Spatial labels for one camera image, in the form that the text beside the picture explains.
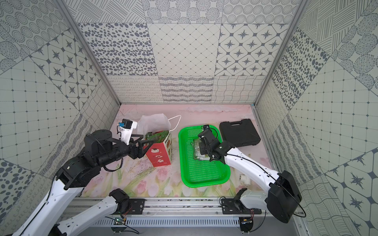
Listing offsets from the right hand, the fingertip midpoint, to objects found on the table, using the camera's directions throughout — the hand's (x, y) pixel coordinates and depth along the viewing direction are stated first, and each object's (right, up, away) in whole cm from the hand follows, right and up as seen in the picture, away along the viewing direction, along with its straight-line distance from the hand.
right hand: (206, 145), depth 83 cm
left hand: (-28, +8, -22) cm, 36 cm away
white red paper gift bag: (-31, +10, +7) cm, 33 cm away
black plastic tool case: (+24, +5, +13) cm, 27 cm away
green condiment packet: (-6, -5, +4) cm, 8 cm away
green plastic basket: (-5, -16, +3) cm, 17 cm away
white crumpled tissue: (+21, -19, -2) cm, 28 cm away
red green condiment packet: (-29, +5, +4) cm, 30 cm away
